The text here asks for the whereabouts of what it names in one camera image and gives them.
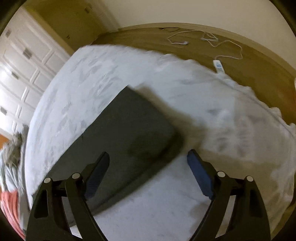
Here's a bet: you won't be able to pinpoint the white power strip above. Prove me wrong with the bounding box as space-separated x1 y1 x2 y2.
213 59 225 74

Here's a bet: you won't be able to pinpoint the white cable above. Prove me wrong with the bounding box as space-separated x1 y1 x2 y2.
166 29 243 61

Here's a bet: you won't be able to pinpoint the crumpled grey garment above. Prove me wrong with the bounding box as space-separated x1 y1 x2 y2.
3 132 23 166

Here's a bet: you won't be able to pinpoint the coral pink blanket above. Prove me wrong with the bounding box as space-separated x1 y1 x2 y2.
1 190 25 240

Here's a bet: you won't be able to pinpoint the white wardrobe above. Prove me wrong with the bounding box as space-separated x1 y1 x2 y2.
1 7 70 138

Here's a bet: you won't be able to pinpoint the grey duvet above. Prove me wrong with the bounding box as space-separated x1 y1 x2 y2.
1 125 30 230

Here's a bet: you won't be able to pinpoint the dark grey sweatpants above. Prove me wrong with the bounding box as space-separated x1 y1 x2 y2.
26 86 184 214

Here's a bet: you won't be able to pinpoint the grey butterfly bed sheet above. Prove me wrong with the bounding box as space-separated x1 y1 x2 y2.
25 45 295 240

